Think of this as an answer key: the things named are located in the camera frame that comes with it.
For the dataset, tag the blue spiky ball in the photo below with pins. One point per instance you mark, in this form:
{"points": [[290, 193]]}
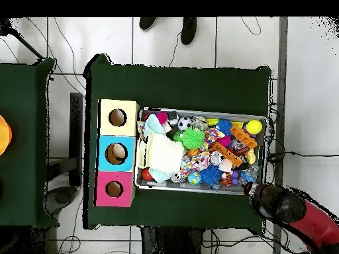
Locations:
{"points": [[224, 126]]}

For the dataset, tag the dark green covered side table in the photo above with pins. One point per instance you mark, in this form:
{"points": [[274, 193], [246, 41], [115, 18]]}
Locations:
{"points": [[23, 92]]}

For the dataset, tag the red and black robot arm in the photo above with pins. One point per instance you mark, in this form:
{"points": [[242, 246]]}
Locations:
{"points": [[317, 227]]}

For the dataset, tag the dark green table cloth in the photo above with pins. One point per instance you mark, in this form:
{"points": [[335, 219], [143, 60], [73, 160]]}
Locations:
{"points": [[185, 87]]}

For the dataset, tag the black and white soccer ball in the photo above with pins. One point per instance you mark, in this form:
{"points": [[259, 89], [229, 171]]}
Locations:
{"points": [[184, 123]]}

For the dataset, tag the yellow ball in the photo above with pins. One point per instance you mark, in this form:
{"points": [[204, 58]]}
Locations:
{"points": [[254, 126]]}

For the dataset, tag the mint green cloth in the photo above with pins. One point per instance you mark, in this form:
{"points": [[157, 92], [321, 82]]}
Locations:
{"points": [[153, 125]]}

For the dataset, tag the green spiky toy with eyes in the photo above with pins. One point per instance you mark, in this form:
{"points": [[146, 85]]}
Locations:
{"points": [[193, 137]]}

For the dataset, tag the shallow clear mesh bin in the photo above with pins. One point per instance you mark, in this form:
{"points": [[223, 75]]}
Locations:
{"points": [[201, 188]]}

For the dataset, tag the wooden box with three holes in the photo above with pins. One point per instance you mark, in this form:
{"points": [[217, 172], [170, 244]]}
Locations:
{"points": [[127, 124]]}

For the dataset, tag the cream knitted cloth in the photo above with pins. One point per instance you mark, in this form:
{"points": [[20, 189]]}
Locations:
{"points": [[164, 153]]}

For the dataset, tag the black equipment stand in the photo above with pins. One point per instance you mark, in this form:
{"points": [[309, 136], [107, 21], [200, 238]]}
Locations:
{"points": [[76, 132]]}

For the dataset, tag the orange plastic building block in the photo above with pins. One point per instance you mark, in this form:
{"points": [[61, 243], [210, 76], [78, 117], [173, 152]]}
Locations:
{"points": [[228, 154], [243, 136]]}

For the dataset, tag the orange round object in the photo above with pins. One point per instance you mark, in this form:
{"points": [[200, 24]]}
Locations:
{"points": [[4, 135]]}

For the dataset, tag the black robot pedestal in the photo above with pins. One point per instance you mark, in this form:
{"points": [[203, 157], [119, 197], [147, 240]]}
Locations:
{"points": [[169, 240]]}

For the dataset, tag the blue globe ball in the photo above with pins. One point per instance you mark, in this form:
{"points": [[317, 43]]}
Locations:
{"points": [[194, 177]]}

